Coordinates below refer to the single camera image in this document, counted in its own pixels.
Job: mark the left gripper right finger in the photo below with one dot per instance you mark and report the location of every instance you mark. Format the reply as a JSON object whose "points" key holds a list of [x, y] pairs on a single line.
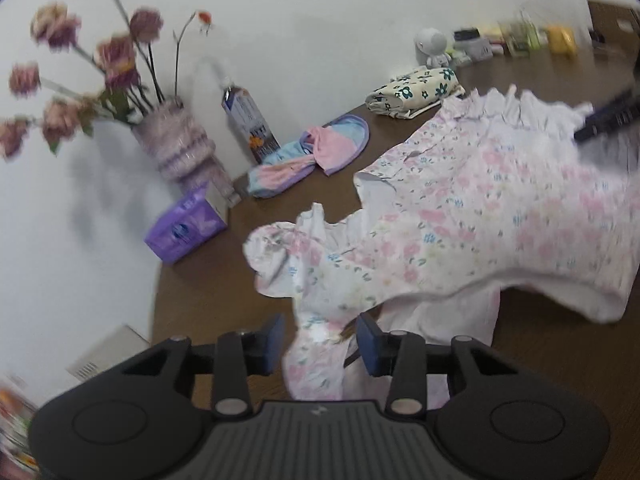
{"points": [[402, 358]]}

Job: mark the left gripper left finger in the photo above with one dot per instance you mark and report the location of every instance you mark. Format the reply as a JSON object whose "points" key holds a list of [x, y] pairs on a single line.
{"points": [[239, 355]]}

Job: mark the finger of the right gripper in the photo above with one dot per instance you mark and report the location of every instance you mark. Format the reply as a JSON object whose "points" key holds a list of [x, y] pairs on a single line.
{"points": [[623, 111]]}

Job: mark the pink floral baby garment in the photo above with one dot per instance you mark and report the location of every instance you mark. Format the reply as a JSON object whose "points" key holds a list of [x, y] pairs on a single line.
{"points": [[490, 193]]}

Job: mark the brown cardboard box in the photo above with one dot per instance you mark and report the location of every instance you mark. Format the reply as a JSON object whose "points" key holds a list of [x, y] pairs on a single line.
{"points": [[616, 25]]}

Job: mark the yellow mug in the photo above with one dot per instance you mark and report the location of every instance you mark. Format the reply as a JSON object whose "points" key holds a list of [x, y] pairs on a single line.
{"points": [[561, 41]]}

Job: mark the purple tissue pack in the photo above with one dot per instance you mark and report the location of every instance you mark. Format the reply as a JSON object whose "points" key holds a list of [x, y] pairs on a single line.
{"points": [[186, 225]]}

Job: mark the black adapter on tin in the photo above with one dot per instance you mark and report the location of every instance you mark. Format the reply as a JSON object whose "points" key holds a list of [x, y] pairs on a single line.
{"points": [[466, 34]]}

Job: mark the purple knitted vase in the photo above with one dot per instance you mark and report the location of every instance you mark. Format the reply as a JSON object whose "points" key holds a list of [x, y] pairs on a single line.
{"points": [[182, 151]]}

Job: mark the white robot figurine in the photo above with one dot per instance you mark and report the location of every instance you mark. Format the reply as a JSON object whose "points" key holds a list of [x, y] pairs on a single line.
{"points": [[433, 45]]}

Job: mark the plastic drink bottle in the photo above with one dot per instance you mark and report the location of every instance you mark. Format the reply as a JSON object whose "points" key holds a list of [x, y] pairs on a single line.
{"points": [[248, 120]]}

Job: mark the floral cream fabric pouch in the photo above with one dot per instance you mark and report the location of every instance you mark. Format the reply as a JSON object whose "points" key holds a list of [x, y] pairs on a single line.
{"points": [[413, 94]]}

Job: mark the pink blue towel cap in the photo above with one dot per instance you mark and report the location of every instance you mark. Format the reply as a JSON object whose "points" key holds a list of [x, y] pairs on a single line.
{"points": [[330, 148]]}

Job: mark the dried rose bouquet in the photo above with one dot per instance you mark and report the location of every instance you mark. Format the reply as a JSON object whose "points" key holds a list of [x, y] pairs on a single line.
{"points": [[131, 89]]}

